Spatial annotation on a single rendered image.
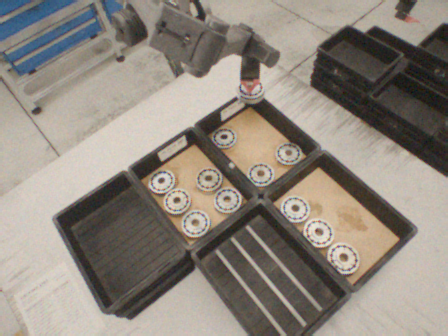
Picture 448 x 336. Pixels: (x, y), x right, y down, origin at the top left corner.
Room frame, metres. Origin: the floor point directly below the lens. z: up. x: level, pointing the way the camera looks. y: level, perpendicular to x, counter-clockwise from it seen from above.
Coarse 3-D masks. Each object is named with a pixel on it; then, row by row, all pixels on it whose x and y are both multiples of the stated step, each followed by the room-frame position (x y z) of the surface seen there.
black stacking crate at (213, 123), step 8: (248, 104) 0.92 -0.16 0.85; (256, 104) 0.89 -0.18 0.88; (264, 104) 0.85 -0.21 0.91; (240, 112) 0.89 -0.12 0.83; (256, 112) 0.88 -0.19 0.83; (264, 112) 0.85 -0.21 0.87; (272, 112) 0.81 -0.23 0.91; (208, 120) 0.81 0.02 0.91; (216, 120) 0.83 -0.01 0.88; (224, 120) 0.85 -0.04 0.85; (272, 120) 0.80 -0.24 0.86; (280, 120) 0.77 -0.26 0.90; (208, 128) 0.81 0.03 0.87; (216, 128) 0.82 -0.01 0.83; (280, 128) 0.76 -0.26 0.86; (288, 128) 0.73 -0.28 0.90; (288, 136) 0.72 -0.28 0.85; (296, 136) 0.69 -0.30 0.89; (296, 144) 0.68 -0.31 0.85; (304, 144) 0.65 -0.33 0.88; (312, 144) 0.63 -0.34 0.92; (304, 152) 0.64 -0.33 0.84
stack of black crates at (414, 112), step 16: (400, 80) 1.30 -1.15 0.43; (416, 80) 1.24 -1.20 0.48; (384, 96) 1.24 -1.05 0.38; (400, 96) 1.22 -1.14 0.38; (416, 96) 1.19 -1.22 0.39; (432, 96) 1.13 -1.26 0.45; (368, 112) 1.14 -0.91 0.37; (384, 112) 1.08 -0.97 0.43; (400, 112) 1.10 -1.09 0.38; (416, 112) 1.08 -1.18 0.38; (432, 112) 1.07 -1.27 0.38; (384, 128) 1.04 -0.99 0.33; (400, 128) 0.97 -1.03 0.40; (416, 128) 0.92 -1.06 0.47; (432, 128) 0.96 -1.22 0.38; (400, 144) 0.94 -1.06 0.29; (416, 144) 0.87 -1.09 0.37
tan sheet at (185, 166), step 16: (176, 160) 0.70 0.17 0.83; (192, 160) 0.69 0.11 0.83; (208, 160) 0.68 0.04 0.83; (176, 176) 0.63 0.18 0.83; (192, 176) 0.61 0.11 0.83; (224, 176) 0.59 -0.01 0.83; (192, 192) 0.55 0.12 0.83; (192, 208) 0.48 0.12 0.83; (208, 208) 0.47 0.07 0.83; (176, 224) 0.43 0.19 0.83; (192, 240) 0.36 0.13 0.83
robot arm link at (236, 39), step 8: (208, 16) 0.53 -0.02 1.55; (208, 24) 0.52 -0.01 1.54; (216, 24) 0.51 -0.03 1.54; (224, 24) 0.52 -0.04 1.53; (232, 24) 0.80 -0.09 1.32; (224, 32) 0.53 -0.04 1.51; (232, 32) 0.71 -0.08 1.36; (240, 32) 0.76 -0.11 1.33; (248, 32) 0.79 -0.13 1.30; (224, 40) 0.54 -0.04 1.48; (232, 40) 0.61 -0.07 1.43; (240, 40) 0.69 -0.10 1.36; (224, 48) 0.54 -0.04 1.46; (232, 48) 0.61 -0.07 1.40; (240, 48) 0.72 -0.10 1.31; (224, 56) 0.57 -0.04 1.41; (192, 72) 0.48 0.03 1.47; (200, 72) 0.48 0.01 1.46
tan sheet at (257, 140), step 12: (252, 108) 0.91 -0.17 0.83; (240, 120) 0.85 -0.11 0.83; (252, 120) 0.84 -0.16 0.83; (264, 120) 0.83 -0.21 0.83; (240, 132) 0.79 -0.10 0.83; (252, 132) 0.78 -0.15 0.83; (264, 132) 0.77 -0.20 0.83; (276, 132) 0.76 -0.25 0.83; (240, 144) 0.73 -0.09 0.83; (252, 144) 0.72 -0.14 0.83; (264, 144) 0.71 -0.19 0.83; (276, 144) 0.71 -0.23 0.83; (228, 156) 0.68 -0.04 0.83; (240, 156) 0.67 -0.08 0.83; (252, 156) 0.67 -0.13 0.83; (264, 156) 0.66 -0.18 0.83; (240, 168) 0.62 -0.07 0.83; (276, 168) 0.60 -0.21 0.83
